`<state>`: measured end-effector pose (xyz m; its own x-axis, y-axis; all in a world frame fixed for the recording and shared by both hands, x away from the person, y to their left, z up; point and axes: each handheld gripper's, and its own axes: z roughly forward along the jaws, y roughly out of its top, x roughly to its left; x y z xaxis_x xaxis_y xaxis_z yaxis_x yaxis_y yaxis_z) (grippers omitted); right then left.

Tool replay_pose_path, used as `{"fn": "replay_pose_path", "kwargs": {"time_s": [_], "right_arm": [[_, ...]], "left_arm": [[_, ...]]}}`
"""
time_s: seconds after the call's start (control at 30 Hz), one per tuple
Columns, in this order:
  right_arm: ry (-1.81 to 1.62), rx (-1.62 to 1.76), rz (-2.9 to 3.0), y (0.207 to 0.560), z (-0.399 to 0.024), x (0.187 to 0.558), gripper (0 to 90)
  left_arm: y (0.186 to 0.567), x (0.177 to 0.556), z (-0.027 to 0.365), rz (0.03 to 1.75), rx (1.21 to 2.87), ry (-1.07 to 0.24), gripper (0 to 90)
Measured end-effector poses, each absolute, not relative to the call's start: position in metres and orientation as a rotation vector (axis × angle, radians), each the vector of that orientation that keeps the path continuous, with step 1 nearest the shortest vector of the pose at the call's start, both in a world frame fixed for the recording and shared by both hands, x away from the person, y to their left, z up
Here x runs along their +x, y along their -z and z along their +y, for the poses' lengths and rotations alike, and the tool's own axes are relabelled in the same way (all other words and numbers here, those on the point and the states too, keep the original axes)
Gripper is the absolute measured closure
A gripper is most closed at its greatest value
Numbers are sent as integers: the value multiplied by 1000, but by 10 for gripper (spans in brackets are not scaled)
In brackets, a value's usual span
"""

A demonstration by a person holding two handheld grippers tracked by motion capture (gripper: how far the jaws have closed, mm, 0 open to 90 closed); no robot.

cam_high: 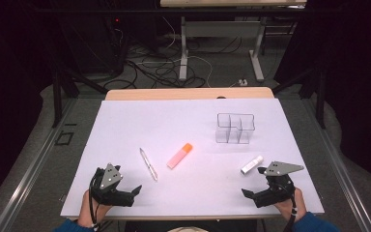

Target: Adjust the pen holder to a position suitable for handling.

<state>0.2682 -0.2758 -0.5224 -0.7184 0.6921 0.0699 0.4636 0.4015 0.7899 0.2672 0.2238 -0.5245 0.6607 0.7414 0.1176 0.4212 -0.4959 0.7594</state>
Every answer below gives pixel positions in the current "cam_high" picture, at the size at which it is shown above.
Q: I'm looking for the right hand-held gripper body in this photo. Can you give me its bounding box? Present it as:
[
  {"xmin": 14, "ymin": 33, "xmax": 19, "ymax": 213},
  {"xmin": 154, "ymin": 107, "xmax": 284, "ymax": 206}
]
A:
[{"xmin": 253, "ymin": 160, "xmax": 305, "ymax": 209}]

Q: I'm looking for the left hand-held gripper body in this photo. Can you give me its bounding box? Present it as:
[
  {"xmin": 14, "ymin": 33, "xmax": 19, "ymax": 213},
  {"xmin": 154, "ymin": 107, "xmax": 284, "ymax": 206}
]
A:
[{"xmin": 90, "ymin": 162, "xmax": 135, "ymax": 208}]

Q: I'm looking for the white tube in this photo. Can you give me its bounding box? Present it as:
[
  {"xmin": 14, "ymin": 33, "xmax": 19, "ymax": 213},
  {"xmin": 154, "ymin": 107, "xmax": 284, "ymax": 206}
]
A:
[{"xmin": 240, "ymin": 155, "xmax": 265, "ymax": 177}]

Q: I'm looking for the silver pen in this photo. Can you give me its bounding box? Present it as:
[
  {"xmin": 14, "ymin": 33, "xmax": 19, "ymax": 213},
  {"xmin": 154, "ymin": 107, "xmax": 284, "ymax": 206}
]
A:
[{"xmin": 138, "ymin": 147, "xmax": 159, "ymax": 183}]

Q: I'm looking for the clear plastic organizer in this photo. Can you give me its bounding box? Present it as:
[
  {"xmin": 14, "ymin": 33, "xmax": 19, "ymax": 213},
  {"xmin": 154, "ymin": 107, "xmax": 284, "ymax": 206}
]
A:
[{"xmin": 214, "ymin": 112, "xmax": 256, "ymax": 145}]

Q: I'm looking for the orange highlighter marker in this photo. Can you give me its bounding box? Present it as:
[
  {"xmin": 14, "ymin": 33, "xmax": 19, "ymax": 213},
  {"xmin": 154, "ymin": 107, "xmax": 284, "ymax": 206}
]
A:
[{"xmin": 165, "ymin": 142, "xmax": 194, "ymax": 170}]

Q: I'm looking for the person's right hand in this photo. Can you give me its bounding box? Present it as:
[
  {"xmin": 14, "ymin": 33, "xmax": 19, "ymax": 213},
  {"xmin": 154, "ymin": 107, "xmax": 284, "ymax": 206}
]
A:
[{"xmin": 272, "ymin": 188, "xmax": 307, "ymax": 223}]

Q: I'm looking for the person's left hand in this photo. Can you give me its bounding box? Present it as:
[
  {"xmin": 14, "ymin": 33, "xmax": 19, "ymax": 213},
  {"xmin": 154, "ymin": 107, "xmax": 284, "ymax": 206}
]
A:
[{"xmin": 76, "ymin": 188, "xmax": 113, "ymax": 228}]

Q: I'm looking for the beige object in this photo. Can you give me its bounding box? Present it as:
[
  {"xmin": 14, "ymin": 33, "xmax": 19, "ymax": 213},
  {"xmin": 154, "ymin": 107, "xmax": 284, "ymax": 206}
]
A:
[{"xmin": 166, "ymin": 225, "xmax": 209, "ymax": 232}]

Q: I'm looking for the wooden table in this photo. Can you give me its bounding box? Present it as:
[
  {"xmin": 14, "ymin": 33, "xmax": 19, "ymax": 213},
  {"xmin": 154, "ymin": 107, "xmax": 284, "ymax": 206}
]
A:
[{"xmin": 66, "ymin": 86, "xmax": 325, "ymax": 222}]

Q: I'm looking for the black metal stand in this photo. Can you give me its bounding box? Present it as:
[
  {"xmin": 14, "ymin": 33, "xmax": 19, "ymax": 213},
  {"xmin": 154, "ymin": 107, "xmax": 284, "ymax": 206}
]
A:
[
  {"xmin": 271, "ymin": 66, "xmax": 328, "ymax": 130},
  {"xmin": 51, "ymin": 66, "xmax": 108, "ymax": 129}
]

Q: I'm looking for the black computer tower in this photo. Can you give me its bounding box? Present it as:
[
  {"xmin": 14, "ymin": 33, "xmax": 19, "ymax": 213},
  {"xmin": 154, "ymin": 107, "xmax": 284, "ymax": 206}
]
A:
[{"xmin": 59, "ymin": 14, "xmax": 128, "ymax": 75}]

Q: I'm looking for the desk with white legs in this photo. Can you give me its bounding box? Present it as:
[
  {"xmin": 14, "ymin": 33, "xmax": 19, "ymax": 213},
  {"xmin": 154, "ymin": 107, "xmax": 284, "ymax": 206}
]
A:
[{"xmin": 158, "ymin": 0, "xmax": 307, "ymax": 82}]

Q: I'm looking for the right hand-held gripper black cable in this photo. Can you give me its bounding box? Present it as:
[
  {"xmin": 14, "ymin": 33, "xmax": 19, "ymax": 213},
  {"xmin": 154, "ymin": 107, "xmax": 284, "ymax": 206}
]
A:
[{"xmin": 283, "ymin": 189, "xmax": 300, "ymax": 232}]

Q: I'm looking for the hand-held gripper black cable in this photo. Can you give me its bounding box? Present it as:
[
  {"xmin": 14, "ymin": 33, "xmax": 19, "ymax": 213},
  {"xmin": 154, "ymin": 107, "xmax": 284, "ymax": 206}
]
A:
[
  {"xmin": 283, "ymin": 189, "xmax": 300, "ymax": 232},
  {"xmin": 88, "ymin": 178, "xmax": 101, "ymax": 232}
]

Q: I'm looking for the left hand-held gripper black cable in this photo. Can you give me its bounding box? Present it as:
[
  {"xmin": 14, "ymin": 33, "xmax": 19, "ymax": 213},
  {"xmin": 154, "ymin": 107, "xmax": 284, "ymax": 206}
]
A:
[{"xmin": 88, "ymin": 178, "xmax": 101, "ymax": 232}]

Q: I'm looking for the aluminium floor rail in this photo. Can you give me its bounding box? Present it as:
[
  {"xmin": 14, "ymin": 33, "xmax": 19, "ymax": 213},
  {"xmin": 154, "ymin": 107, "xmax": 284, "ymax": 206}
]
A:
[
  {"xmin": 0, "ymin": 97, "xmax": 75, "ymax": 232},
  {"xmin": 302, "ymin": 97, "xmax": 371, "ymax": 232}
]

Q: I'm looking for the tangle of black floor cables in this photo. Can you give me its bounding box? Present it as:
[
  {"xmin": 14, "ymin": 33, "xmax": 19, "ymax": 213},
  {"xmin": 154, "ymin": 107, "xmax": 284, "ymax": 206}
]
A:
[{"xmin": 102, "ymin": 35, "xmax": 243, "ymax": 91}]

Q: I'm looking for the white floor cable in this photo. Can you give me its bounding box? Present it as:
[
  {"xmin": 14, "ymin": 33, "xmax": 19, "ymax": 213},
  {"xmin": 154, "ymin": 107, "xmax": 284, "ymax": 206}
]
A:
[{"xmin": 134, "ymin": 15, "xmax": 214, "ymax": 89}]

